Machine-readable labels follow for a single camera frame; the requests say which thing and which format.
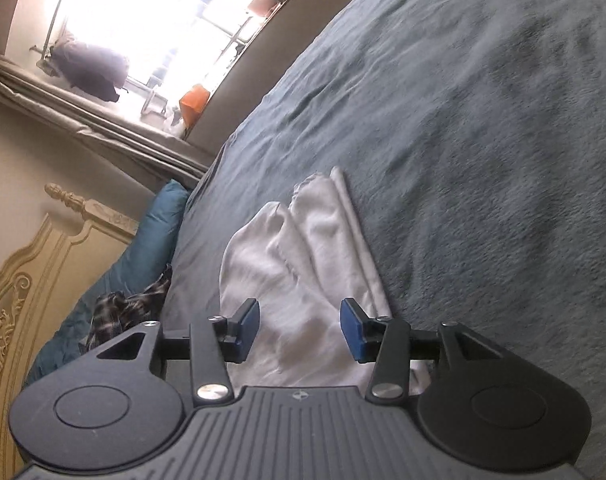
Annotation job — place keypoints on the window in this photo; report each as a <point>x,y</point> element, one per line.
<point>158,20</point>

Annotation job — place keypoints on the cream headboard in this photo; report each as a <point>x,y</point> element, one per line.
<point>28,300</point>

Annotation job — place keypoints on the pink pot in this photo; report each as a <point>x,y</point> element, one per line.
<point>259,2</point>

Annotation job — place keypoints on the dark hanging garment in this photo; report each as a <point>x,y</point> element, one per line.
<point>88,70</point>

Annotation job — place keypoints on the grey curtain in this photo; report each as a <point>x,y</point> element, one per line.
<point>108,125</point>

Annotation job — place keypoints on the grey blanket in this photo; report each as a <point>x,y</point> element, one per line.
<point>458,135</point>

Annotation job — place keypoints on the black and white plaid shirt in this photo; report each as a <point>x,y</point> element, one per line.
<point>128,307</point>

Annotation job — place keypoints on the blue pillow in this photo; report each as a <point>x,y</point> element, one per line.
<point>153,240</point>

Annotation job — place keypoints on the white button shirt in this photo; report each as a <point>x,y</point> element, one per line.
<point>303,270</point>

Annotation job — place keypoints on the orange bag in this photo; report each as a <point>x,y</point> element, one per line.
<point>193,102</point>

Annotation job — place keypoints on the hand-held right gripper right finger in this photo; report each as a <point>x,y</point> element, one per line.
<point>352,332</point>

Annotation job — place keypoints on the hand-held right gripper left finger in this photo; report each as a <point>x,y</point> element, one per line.
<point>248,332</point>

